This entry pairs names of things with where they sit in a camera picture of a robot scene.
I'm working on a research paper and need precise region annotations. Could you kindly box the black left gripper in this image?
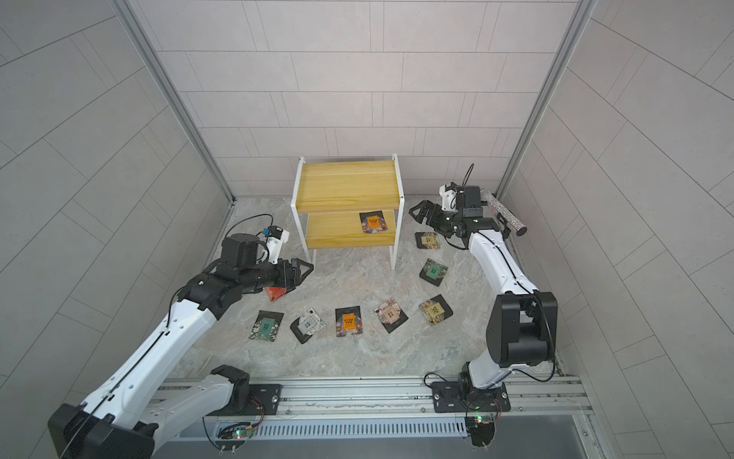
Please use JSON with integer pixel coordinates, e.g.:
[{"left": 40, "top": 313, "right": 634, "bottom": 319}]
[{"left": 239, "top": 257, "right": 317, "bottom": 293}]

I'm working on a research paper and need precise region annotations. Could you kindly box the beige label tea bag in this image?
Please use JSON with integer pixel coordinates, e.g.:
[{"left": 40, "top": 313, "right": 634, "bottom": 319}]
[{"left": 415, "top": 233, "right": 441, "bottom": 250}]

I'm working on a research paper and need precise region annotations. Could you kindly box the white patterned tea bag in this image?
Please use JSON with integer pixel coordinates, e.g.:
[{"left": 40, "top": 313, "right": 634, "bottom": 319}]
[{"left": 290, "top": 309, "right": 325, "bottom": 344}]

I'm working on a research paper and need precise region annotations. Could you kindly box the green label floral tea bag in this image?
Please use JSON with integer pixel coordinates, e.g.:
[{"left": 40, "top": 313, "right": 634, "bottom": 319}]
[{"left": 419, "top": 258, "right": 448, "bottom": 287}]

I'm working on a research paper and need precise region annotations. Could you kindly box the green label top tea bag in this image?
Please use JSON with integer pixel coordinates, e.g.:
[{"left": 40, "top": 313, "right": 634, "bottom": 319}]
[{"left": 250, "top": 311, "right": 284, "bottom": 342}]

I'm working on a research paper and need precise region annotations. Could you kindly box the orange label black tea bag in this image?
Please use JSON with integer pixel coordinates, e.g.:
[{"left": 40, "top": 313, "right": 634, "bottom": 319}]
[{"left": 335, "top": 306, "right": 363, "bottom": 338}]

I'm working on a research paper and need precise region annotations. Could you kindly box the yellow olive tea bag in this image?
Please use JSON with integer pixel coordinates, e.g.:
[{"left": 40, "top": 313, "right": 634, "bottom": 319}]
[{"left": 419, "top": 295, "right": 453, "bottom": 325}]

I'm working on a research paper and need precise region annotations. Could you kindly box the red tea bag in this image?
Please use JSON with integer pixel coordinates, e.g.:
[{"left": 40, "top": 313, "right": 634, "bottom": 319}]
[{"left": 264, "top": 287, "right": 288, "bottom": 302}]

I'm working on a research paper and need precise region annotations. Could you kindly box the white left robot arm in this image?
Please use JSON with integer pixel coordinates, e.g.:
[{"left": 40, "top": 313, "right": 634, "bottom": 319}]
[{"left": 48, "top": 258, "right": 313, "bottom": 458}]

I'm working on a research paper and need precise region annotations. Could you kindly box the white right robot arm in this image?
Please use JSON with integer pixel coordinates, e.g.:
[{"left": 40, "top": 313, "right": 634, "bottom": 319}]
[{"left": 408, "top": 200, "right": 558, "bottom": 390}]

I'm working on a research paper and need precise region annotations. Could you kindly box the glitter roller on black stand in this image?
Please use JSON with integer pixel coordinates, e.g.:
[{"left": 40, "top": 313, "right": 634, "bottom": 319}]
[{"left": 480, "top": 189, "right": 528, "bottom": 239}]

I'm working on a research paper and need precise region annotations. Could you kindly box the left circuit board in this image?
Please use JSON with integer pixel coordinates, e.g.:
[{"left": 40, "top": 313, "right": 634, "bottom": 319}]
[{"left": 216, "top": 422, "right": 259, "bottom": 455}]

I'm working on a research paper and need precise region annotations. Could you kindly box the circuit board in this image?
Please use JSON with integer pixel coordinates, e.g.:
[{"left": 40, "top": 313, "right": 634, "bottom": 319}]
[
  {"left": 464, "top": 416, "right": 496, "bottom": 449},
  {"left": 216, "top": 422, "right": 259, "bottom": 455}
]

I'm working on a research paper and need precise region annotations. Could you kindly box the right circuit board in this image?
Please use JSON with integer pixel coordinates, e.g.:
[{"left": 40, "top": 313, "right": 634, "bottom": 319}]
[{"left": 464, "top": 416, "right": 496, "bottom": 449}]

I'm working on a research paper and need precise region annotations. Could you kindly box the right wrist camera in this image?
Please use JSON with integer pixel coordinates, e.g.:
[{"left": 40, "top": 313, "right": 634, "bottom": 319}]
[{"left": 439, "top": 182, "right": 484, "bottom": 218}]

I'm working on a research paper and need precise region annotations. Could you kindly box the white frame wooden shelf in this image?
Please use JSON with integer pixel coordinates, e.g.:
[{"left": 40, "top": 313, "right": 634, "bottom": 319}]
[{"left": 291, "top": 154, "right": 405, "bottom": 269}]

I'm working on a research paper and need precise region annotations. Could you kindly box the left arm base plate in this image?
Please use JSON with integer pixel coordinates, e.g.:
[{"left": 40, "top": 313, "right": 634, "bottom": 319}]
[{"left": 211, "top": 384, "right": 283, "bottom": 416}]

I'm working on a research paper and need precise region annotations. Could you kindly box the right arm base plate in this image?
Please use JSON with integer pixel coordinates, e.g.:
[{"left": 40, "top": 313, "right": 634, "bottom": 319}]
[{"left": 429, "top": 381, "right": 512, "bottom": 414}]

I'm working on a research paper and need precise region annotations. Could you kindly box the aluminium rail frame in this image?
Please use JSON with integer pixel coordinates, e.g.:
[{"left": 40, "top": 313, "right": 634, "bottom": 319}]
[{"left": 149, "top": 375, "right": 611, "bottom": 458}]

